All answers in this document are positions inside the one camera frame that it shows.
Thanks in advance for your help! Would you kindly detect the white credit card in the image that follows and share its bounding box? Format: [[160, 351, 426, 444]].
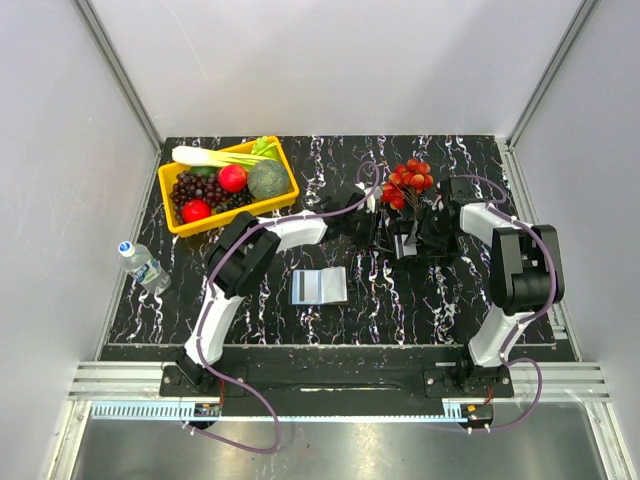
[[291, 270, 321, 305]]

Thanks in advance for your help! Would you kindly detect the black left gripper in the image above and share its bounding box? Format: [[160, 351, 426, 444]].
[[342, 208, 393, 253]]

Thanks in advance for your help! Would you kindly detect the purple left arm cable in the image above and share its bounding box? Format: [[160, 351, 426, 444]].
[[195, 160, 381, 455]]

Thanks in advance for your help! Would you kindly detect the plastic water bottle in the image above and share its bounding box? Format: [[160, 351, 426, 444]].
[[118, 241, 171, 296]]

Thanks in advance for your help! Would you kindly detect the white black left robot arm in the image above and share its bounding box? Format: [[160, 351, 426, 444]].
[[175, 184, 382, 395]]

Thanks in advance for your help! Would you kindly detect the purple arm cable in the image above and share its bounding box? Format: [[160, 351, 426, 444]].
[[195, 160, 381, 455], [449, 174, 557, 435]]

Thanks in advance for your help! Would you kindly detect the dark purple grape bunch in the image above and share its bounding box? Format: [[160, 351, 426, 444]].
[[169, 170, 254, 214]]

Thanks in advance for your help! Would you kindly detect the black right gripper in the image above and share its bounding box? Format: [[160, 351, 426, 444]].
[[404, 203, 456, 254]]

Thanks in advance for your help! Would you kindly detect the yellow plastic tray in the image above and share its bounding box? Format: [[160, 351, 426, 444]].
[[158, 136, 300, 238]]

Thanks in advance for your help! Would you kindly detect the green melon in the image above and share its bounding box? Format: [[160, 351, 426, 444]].
[[247, 160, 290, 200]]

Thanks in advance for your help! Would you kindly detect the red tomato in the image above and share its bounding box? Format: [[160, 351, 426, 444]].
[[181, 199, 211, 223]]

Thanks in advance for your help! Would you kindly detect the red artificial berry bunch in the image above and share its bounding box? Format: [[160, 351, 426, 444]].
[[380, 158, 434, 213]]

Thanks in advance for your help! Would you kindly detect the white green leek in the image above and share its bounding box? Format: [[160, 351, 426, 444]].
[[172, 136, 279, 169]]

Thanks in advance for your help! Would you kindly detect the black leather card holder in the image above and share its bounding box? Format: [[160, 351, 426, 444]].
[[290, 267, 348, 306]]

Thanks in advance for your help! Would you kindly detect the red apple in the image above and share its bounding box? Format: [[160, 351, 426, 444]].
[[218, 164, 248, 193]]

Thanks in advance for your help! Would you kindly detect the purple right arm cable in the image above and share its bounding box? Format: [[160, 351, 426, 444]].
[[449, 174, 557, 435]]

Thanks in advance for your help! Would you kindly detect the black card storage box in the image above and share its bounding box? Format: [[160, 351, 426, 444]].
[[387, 214, 459, 266]]

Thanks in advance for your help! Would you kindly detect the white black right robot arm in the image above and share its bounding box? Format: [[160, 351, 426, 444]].
[[417, 175, 565, 396]]

